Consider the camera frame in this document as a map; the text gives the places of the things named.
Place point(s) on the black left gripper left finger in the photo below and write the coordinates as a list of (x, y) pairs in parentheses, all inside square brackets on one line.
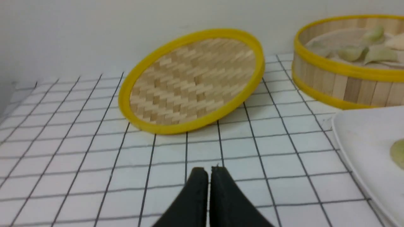
[(189, 209)]

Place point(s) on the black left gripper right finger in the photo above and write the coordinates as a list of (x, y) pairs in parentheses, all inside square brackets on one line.
[(229, 207)]

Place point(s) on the cream dumpling steamer right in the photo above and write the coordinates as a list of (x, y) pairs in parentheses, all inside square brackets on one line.
[(396, 42)]

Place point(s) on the green dumpling steamer centre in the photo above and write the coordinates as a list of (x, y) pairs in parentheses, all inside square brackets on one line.
[(351, 53)]

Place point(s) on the pale green dumpling steamer edge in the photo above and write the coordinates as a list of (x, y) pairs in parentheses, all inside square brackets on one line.
[(319, 49)]

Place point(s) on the yellow rimmed bamboo steamer lid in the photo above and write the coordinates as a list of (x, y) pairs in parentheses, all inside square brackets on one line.
[(192, 81)]

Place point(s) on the green dumpling on plate left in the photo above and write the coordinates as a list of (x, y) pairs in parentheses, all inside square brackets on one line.
[(397, 153)]

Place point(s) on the green dumpling steamer top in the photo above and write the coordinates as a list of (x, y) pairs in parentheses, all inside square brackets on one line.
[(374, 36)]

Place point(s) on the light green dumpling steamer middle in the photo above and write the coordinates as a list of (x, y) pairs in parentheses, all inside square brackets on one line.
[(379, 53)]

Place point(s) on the yellow rimmed bamboo steamer basket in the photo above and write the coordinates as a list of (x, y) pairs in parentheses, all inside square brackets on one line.
[(341, 85)]

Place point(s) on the white square plate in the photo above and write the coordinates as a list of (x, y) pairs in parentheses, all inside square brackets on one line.
[(365, 137)]

